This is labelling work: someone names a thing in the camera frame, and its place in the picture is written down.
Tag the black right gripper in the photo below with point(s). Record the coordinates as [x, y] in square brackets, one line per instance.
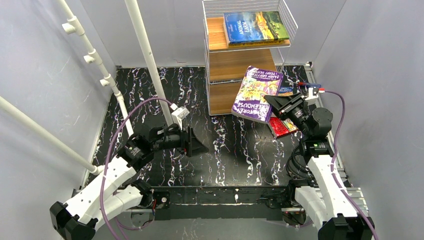
[288, 105]

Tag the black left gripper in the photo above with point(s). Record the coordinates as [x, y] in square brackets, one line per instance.
[190, 141]

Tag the purple 52-storey treehouse book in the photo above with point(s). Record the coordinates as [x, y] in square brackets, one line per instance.
[249, 102]

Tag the orange 130-storey treehouse book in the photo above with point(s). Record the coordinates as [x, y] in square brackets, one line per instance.
[259, 44]

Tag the blue animal farm book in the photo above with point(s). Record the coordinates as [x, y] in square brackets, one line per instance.
[254, 26]

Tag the white wire wooden shelf rack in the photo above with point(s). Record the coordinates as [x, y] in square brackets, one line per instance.
[225, 67]

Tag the blue 91-storey treehouse book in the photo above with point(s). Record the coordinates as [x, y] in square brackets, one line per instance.
[287, 88]

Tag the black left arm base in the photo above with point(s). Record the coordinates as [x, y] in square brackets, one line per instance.
[158, 198]

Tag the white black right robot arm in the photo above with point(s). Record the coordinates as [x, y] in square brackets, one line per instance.
[327, 202]

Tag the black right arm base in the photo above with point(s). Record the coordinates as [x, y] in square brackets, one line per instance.
[293, 214]

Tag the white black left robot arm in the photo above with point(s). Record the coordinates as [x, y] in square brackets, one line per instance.
[111, 192]

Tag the red treehouse book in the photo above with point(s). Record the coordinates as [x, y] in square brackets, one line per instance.
[281, 128]

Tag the blue red screwdriver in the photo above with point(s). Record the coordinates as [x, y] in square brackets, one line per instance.
[309, 85]

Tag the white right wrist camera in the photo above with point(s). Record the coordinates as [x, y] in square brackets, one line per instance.
[313, 94]

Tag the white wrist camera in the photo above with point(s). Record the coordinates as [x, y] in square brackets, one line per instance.
[178, 114]
[313, 94]

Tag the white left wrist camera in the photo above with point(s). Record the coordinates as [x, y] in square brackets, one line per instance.
[178, 114]

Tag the white pvc pipe frame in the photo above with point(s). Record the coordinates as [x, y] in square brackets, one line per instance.
[74, 26]

